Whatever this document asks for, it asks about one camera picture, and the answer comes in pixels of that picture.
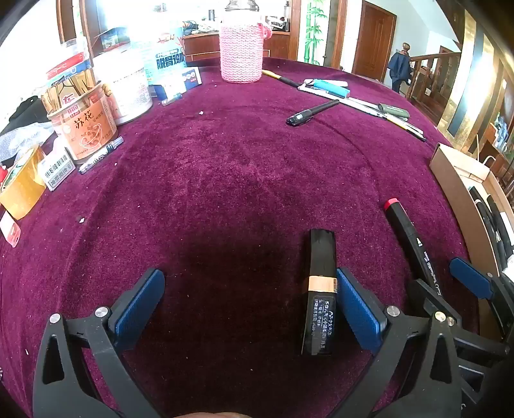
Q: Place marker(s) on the black pen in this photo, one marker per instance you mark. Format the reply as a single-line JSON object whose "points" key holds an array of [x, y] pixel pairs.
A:
{"points": [[311, 113]]}

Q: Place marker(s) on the gold patterned box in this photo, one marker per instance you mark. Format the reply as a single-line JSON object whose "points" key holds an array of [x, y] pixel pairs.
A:
{"points": [[60, 92]]}

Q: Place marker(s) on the long black flat bar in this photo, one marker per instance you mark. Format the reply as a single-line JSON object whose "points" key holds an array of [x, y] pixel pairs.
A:
{"points": [[482, 217]]}

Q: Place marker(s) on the small silver marker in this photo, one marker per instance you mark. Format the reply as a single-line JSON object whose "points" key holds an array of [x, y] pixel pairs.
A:
{"points": [[172, 99]]}

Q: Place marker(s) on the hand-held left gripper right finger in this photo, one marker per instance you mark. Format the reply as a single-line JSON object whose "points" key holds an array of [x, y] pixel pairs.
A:
{"points": [[357, 309]]}

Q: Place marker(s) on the green bamboo wall sticker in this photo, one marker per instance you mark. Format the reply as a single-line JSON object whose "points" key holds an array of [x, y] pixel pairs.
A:
{"points": [[315, 36]]}

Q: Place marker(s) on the shallow cardboard box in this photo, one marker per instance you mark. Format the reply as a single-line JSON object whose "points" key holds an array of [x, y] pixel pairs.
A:
{"points": [[453, 189]]}

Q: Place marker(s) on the small white labelled box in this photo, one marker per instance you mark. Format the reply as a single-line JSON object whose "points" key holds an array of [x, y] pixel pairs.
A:
{"points": [[58, 169]]}

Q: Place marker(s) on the red and white box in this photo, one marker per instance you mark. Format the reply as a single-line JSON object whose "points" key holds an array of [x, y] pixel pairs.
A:
{"points": [[66, 66]]}

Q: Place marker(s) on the wooden cabinet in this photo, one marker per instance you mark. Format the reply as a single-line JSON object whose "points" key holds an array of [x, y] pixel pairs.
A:
{"points": [[200, 46]]}

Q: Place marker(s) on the dark green marker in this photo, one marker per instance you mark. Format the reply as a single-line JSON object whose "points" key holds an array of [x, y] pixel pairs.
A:
{"points": [[393, 109]]}

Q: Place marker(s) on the black tube with gold band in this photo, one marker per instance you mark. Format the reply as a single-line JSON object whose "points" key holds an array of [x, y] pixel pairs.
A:
{"points": [[319, 257]]}

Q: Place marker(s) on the wooden stair railing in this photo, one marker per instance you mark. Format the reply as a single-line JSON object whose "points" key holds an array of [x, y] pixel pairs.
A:
{"points": [[433, 76]]}

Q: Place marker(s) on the wooden door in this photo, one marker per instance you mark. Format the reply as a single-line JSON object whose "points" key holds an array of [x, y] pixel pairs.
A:
{"points": [[375, 40]]}

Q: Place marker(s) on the black cloth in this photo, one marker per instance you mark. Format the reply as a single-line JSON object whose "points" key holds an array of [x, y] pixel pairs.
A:
{"points": [[28, 112]]}

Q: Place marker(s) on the blue and white carton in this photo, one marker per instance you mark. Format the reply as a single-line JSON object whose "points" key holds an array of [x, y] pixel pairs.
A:
{"points": [[166, 60], [112, 38]]}

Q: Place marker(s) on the black marker with red caps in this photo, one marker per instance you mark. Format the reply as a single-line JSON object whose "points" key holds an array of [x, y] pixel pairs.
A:
{"points": [[405, 231]]}

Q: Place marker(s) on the long white silver pen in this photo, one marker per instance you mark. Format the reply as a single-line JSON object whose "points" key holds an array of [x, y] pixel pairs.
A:
{"points": [[353, 102]]}

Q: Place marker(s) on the pink knitted bottle cover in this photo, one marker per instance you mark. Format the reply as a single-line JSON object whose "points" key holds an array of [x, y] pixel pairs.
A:
{"points": [[241, 48]]}

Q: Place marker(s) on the orange-labelled round can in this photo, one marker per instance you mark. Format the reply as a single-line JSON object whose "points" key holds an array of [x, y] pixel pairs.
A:
{"points": [[82, 128]]}

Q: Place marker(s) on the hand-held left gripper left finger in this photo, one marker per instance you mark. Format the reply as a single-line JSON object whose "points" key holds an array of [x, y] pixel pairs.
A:
{"points": [[138, 309]]}

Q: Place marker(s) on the black and silver paint marker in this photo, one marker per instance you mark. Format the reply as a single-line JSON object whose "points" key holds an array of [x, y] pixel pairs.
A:
{"points": [[100, 156]]}

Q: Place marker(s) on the white round can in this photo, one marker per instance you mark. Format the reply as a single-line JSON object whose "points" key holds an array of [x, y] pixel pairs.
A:
{"points": [[128, 84]]}

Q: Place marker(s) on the small pink and white packet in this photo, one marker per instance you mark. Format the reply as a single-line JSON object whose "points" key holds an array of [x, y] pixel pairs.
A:
{"points": [[10, 229]]}

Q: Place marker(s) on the clear plastic bag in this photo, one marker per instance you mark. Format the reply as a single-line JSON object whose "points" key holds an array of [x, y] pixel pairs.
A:
{"points": [[20, 140]]}

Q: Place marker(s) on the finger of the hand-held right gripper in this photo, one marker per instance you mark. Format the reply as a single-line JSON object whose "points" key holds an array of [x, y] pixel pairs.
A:
{"points": [[472, 277], [429, 303]]}

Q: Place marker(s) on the yellow tape roll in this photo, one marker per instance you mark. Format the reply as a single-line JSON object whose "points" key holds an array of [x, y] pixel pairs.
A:
{"points": [[24, 189]]}

